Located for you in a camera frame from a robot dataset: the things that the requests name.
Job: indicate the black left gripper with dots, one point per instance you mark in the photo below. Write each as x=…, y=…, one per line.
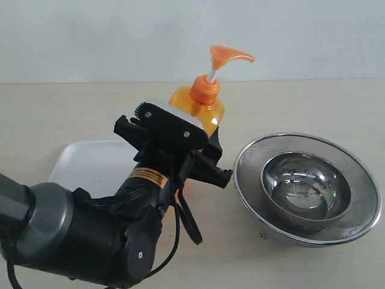
x=153, y=160

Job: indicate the orange pump soap bottle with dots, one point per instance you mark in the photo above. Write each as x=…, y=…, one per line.
x=200, y=100

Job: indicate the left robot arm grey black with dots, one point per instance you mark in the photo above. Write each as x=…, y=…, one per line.
x=111, y=240

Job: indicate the small stainless steel bowl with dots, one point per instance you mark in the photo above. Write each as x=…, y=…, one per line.
x=304, y=192

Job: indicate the white rectangular plastic tray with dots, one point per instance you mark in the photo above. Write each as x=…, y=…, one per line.
x=98, y=166

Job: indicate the steel mesh strainer basin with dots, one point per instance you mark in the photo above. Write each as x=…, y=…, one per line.
x=358, y=221

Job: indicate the left wrist camera black silver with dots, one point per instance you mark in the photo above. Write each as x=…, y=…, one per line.
x=173, y=128

